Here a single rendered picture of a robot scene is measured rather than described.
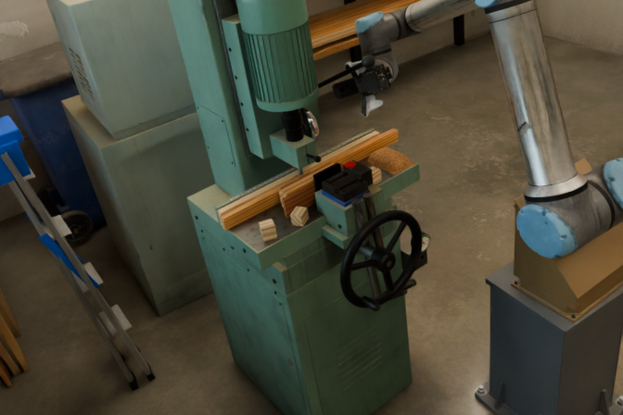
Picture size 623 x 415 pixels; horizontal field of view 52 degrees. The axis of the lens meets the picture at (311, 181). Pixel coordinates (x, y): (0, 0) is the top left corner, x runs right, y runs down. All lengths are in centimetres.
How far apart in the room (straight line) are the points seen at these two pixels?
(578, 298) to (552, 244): 33
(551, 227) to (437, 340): 116
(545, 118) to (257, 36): 73
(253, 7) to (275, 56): 14
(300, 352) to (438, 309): 94
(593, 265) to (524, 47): 71
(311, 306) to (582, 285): 76
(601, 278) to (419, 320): 98
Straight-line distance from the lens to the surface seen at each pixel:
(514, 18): 155
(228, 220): 182
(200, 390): 266
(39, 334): 324
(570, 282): 191
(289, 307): 188
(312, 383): 213
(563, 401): 222
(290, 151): 184
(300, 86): 171
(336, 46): 408
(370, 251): 177
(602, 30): 519
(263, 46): 167
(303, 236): 179
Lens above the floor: 192
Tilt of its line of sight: 31 degrees down
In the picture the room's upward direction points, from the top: 9 degrees counter-clockwise
